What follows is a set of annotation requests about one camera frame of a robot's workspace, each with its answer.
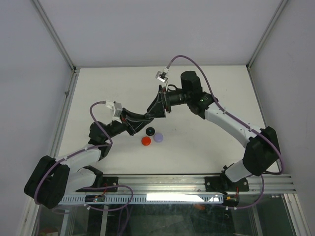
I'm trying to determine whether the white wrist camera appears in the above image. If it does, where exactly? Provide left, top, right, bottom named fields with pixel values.
left=105, top=100, right=123, bottom=122
left=156, top=68, right=169, bottom=90

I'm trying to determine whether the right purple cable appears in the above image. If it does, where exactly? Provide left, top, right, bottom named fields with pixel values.
left=166, top=55, right=283, bottom=211

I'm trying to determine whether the aluminium mounting rail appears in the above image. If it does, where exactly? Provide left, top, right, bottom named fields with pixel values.
left=31, top=174, right=296, bottom=195

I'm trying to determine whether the right aluminium frame post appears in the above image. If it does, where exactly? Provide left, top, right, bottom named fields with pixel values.
left=246, top=0, right=290, bottom=71

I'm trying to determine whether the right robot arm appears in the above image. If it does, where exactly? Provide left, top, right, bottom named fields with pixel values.
left=147, top=70, right=280, bottom=192

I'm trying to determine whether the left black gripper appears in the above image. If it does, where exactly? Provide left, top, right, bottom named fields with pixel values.
left=103, top=108, right=150, bottom=141

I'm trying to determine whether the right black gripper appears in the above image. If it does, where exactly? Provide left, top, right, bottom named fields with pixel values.
left=145, top=85, right=191, bottom=119

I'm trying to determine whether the slotted cable duct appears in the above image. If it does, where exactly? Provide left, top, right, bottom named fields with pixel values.
left=58, top=193, right=223, bottom=205

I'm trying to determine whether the aluminium frame post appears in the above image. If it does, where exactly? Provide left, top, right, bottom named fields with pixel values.
left=246, top=0, right=290, bottom=71
left=31, top=0, right=77, bottom=73

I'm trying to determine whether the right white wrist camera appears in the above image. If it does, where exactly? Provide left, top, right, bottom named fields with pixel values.
left=156, top=68, right=169, bottom=90

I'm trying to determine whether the black charging case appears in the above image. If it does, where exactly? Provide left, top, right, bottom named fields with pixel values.
left=145, top=127, right=156, bottom=136

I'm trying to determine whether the red charging case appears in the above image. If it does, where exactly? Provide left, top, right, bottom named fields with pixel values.
left=141, top=136, right=151, bottom=146

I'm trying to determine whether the left aluminium frame post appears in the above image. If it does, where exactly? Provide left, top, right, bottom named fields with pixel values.
left=31, top=0, right=77, bottom=73

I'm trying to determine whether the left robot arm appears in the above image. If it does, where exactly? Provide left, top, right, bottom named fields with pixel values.
left=24, top=109, right=157, bottom=209

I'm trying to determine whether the purple charging case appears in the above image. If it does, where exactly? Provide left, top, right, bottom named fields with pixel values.
left=154, top=133, right=164, bottom=143

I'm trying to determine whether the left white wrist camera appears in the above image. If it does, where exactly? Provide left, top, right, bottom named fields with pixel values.
left=105, top=100, right=123, bottom=122

